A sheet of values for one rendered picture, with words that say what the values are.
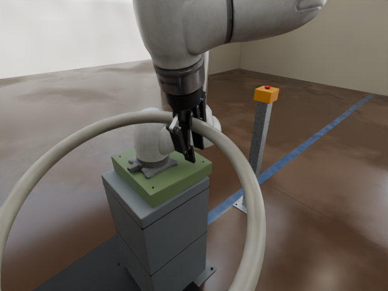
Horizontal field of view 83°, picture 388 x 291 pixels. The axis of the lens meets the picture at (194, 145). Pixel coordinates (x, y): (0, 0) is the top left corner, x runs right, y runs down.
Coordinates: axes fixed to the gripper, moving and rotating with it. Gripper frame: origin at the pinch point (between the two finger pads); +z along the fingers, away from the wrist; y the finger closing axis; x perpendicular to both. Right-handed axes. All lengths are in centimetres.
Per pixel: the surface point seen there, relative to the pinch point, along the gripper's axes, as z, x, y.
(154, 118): -10.1, -8.0, 2.7
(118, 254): 122, -59, 33
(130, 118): -10.4, -13.2, 5.3
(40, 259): 116, -105, 63
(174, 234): 64, -13, 11
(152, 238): 54, -17, 19
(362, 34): 220, 77, -560
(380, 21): 192, 98, -564
